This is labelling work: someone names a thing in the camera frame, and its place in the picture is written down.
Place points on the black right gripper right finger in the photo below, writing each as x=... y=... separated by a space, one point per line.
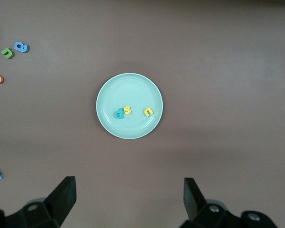
x=194 y=202

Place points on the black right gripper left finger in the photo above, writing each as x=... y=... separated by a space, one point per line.
x=60 y=199

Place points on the yellow letter u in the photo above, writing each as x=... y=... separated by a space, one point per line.
x=146 y=112

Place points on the teal letter p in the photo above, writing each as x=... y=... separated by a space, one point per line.
x=116 y=114

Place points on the yellow letter s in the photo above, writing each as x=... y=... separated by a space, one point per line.
x=127 y=110

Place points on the green plate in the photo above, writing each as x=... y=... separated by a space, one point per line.
x=129 y=90

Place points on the brown table cover mat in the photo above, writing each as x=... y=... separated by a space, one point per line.
x=228 y=71

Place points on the green letter u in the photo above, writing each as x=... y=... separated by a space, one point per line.
x=9 y=55

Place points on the blue letter a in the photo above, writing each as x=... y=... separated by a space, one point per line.
x=23 y=48

